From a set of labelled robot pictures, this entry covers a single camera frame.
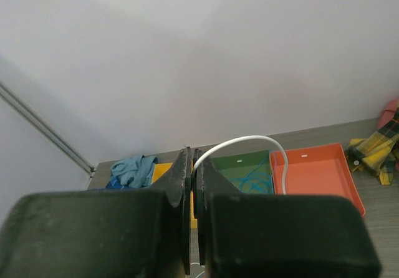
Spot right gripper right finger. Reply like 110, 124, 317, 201
192, 150, 382, 277

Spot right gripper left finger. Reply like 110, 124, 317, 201
1, 148, 191, 277

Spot yellow plastic bin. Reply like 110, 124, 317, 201
151, 163, 198, 229

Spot short white cable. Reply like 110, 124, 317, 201
193, 135, 288, 195

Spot blue plaid cloth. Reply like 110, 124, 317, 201
87, 180, 133, 191

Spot light blue cloth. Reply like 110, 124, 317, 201
110, 155, 159, 189

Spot green plastic bin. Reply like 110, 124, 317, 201
212, 150, 274, 194

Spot red plastic bin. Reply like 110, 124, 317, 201
269, 143, 365, 216

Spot yellow plaid shirt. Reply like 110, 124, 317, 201
345, 107, 398, 186

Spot pink cloth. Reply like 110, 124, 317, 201
377, 97, 398, 129

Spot left aluminium frame post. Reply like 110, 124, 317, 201
1, 82, 95, 174

